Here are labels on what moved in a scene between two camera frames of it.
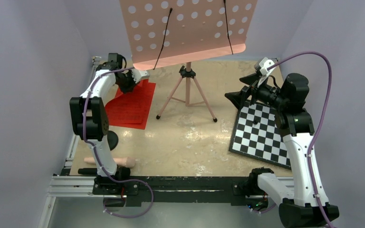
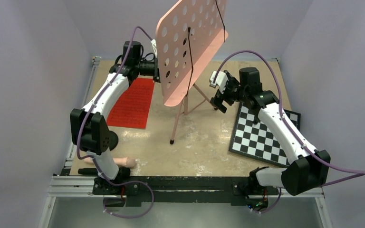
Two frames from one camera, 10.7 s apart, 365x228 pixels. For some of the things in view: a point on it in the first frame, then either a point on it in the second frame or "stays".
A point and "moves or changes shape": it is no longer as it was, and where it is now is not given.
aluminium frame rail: (67, 185) stays
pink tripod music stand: (162, 33) moves or changes shape
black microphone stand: (112, 139) stays
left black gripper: (130, 88) -> (156, 74)
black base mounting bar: (240, 190) stays
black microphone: (88, 171) stays
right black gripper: (238, 98) -> (231, 81)
